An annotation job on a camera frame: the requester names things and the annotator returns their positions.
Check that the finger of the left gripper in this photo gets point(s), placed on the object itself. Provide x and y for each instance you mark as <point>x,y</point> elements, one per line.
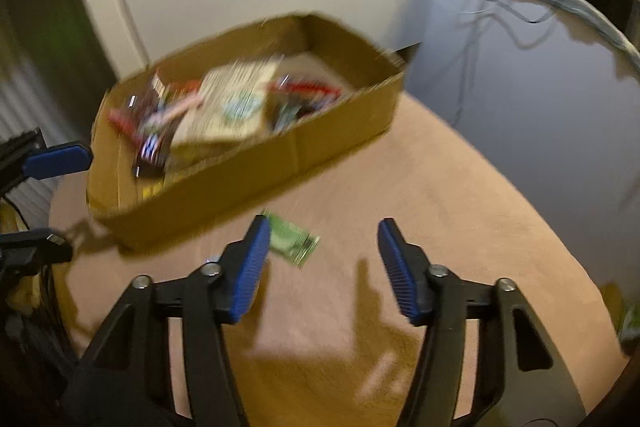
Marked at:
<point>25,253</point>
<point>27,156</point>

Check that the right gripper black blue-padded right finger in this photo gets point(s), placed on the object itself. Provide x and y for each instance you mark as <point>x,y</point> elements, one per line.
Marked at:
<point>520,376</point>

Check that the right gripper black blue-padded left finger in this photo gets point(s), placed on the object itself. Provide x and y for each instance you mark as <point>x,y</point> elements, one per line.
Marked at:
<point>123,378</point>

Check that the small clear dark snack bag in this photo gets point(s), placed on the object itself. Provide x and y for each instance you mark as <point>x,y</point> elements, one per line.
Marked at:
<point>129,119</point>

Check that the small light green packet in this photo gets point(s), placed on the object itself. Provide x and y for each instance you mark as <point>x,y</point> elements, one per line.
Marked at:
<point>288,240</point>

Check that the Snickers bar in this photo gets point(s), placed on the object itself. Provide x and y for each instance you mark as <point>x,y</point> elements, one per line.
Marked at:
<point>153,154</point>

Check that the green candy packet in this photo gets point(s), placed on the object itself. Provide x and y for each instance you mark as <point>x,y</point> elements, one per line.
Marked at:
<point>288,114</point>

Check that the clear red-ended prune packet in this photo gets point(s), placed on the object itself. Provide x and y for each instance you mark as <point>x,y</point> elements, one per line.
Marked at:
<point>304,89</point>

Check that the brown cardboard box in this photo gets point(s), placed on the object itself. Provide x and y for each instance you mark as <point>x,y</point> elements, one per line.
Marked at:
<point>144,213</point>

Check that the green tissue box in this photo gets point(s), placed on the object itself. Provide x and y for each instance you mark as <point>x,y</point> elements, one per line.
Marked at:
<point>629,331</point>

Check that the clear wrapped cracker pack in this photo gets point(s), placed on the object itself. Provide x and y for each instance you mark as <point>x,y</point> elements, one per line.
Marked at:
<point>235,104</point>

